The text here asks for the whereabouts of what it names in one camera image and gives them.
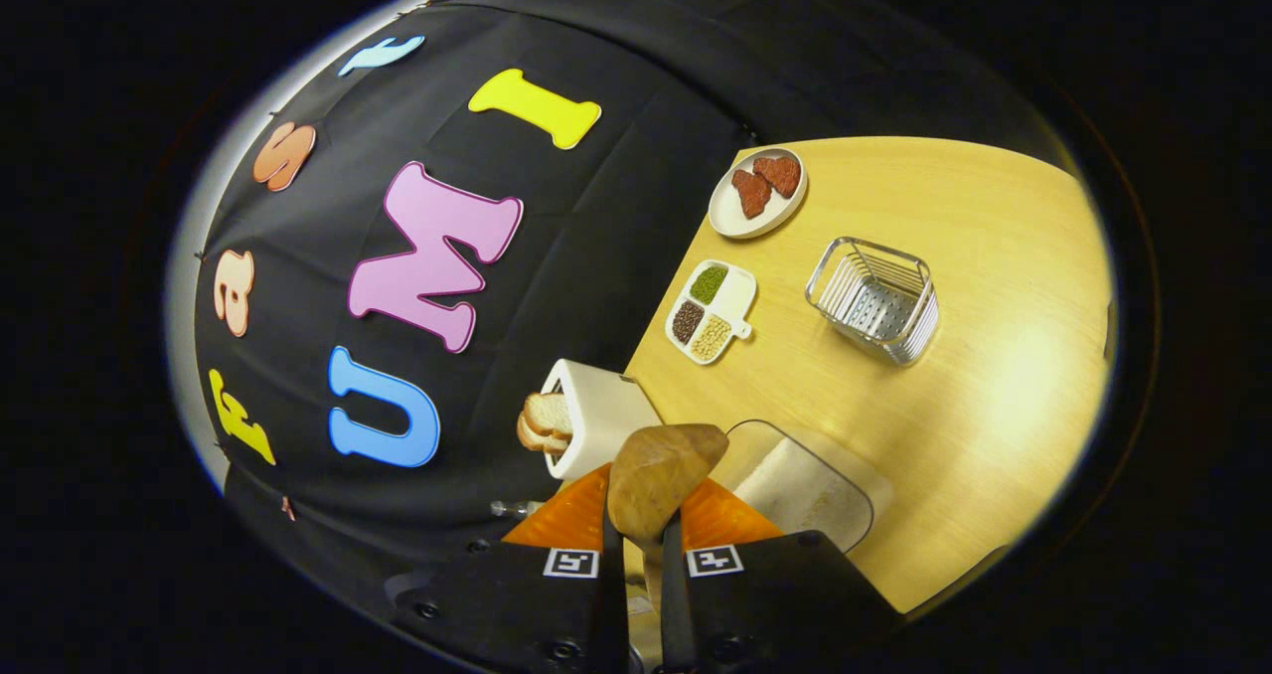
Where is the white toaster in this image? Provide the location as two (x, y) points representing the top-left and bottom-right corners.
(542, 359), (664, 481)

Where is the metal wire chopstick holder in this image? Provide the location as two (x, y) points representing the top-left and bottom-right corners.
(804, 237), (940, 367)

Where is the black backdrop cloth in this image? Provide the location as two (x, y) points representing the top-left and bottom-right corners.
(194, 0), (1074, 645)

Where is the red heart-shaped patty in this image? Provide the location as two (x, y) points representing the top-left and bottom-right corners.
(731, 169), (773, 220)
(752, 155), (802, 199)

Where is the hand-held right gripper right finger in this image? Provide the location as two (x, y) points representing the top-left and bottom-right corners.
(661, 475), (905, 674)

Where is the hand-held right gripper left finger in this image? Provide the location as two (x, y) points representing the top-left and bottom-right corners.
(393, 462), (629, 674)

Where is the bread slice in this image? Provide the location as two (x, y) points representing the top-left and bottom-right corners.
(523, 392), (574, 438)
(516, 414), (569, 454)

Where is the clear plastic rice container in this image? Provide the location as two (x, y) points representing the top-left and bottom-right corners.
(711, 419), (894, 556)

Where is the white divided grain dish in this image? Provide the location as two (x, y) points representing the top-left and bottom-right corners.
(665, 259), (758, 366)

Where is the wooden spoon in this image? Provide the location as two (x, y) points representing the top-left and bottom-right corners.
(607, 423), (729, 670)

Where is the white rice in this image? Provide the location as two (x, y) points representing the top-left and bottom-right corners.
(735, 440), (874, 546)

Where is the white round plate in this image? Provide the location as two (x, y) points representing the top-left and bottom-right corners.
(709, 147), (809, 241)

